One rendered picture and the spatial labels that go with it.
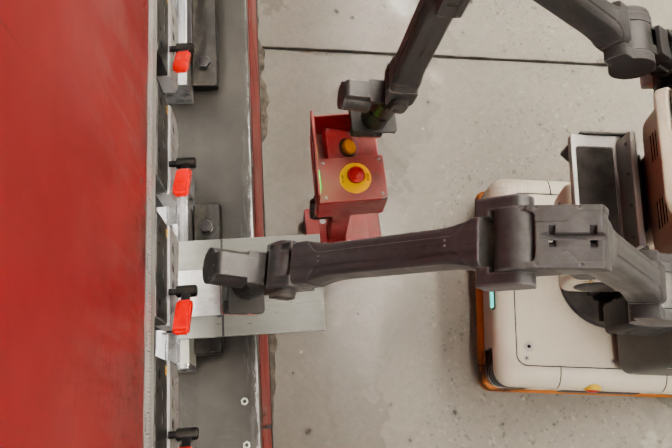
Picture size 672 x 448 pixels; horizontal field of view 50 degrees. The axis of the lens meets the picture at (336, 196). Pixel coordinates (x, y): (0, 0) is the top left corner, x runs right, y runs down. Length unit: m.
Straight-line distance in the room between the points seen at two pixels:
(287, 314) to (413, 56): 0.51
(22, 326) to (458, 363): 1.94
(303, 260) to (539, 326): 1.22
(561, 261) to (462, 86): 1.84
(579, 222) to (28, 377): 0.59
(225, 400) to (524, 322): 1.00
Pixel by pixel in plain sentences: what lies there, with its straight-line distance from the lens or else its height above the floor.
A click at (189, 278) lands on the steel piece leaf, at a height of 1.00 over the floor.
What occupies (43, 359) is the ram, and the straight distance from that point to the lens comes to 0.59.
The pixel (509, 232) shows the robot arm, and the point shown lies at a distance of 0.87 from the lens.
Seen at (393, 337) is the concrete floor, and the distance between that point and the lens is 2.36.
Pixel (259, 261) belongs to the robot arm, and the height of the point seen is 1.22.
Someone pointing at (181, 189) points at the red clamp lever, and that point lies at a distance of 1.07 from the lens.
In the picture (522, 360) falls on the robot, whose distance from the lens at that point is 2.14.
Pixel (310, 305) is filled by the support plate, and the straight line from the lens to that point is 1.34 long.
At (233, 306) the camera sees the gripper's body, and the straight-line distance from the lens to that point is 1.23.
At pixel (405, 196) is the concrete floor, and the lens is 2.46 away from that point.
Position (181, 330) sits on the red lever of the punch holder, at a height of 1.31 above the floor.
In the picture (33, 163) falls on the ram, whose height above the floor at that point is 1.81.
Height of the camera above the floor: 2.32
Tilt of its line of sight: 72 degrees down
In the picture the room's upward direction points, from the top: 8 degrees clockwise
